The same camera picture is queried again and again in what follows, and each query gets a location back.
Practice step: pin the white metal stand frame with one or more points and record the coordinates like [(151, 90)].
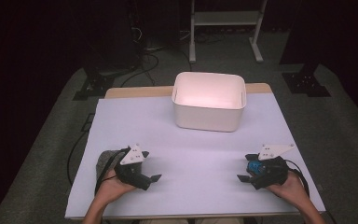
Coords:
[(227, 18)]

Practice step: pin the white plastic bin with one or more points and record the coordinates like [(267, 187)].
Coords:
[(208, 118)]

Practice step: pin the wooden table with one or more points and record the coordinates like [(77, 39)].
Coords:
[(136, 92)]

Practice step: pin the person's right hand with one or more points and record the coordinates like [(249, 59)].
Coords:
[(292, 191)]

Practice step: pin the black stand base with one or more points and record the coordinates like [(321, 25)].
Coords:
[(306, 84), (94, 87)]

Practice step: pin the grey cloth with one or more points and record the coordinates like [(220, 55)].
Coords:
[(103, 161)]

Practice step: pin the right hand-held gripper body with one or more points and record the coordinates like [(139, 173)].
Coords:
[(275, 172)]

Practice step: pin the pale lilac table mat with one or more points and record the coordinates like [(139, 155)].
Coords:
[(192, 149)]

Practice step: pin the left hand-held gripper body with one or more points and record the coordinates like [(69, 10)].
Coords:
[(130, 174)]

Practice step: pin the blue toy car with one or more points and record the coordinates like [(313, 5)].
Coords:
[(255, 167)]

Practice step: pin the person's left hand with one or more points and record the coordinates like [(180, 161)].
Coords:
[(113, 189)]

